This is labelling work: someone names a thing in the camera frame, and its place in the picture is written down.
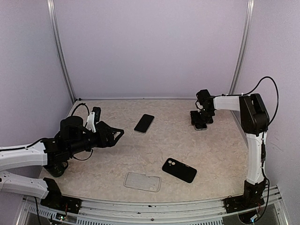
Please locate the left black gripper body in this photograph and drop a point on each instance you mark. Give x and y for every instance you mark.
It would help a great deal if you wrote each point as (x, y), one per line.
(100, 142)

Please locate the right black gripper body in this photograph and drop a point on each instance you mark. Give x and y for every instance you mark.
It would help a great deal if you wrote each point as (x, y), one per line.
(206, 116)

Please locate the black phone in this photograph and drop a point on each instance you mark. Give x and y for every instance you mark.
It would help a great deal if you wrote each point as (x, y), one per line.
(144, 123)

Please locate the black phone case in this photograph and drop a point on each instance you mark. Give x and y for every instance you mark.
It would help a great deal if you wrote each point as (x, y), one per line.
(179, 170)

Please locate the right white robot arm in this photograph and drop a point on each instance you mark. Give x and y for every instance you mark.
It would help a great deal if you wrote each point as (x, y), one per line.
(254, 121)

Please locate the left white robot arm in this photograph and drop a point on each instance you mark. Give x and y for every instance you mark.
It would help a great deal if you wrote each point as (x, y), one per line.
(53, 154)

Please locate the clear plain phone case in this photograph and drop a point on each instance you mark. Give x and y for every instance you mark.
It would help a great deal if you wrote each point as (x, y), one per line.
(142, 182)

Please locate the dark green mug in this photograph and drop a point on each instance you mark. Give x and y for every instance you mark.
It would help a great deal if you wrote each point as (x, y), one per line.
(58, 169)

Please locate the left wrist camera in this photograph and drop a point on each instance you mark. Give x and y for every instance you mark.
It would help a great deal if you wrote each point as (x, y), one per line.
(93, 118)

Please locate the front aluminium rail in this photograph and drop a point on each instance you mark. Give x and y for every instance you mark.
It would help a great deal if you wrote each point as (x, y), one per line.
(101, 212)

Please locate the right aluminium frame post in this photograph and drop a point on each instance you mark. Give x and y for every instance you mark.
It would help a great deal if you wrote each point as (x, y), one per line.
(243, 45)

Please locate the aluminium frame post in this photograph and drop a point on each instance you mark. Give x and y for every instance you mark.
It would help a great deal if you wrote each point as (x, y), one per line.
(59, 49)
(243, 45)

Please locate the left aluminium frame post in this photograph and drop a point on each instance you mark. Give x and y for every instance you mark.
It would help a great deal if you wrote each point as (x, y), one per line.
(59, 49)

